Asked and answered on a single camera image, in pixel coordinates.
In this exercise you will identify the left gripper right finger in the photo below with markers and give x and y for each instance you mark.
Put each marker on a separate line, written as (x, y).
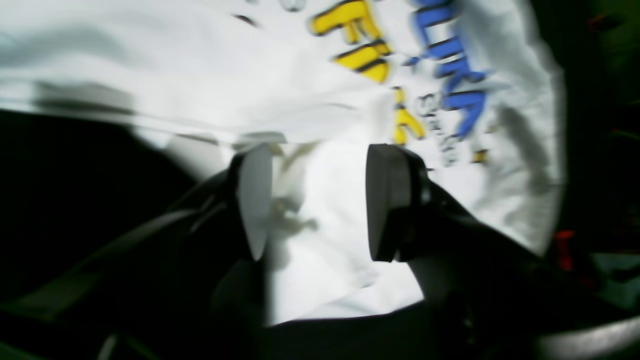
(487, 297)

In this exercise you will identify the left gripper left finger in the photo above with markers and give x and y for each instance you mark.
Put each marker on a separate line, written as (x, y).
(147, 294)

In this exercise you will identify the white printed t-shirt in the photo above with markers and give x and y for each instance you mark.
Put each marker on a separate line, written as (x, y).
(467, 85)

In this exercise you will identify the black table cloth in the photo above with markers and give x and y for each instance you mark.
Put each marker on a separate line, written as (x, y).
(68, 187)

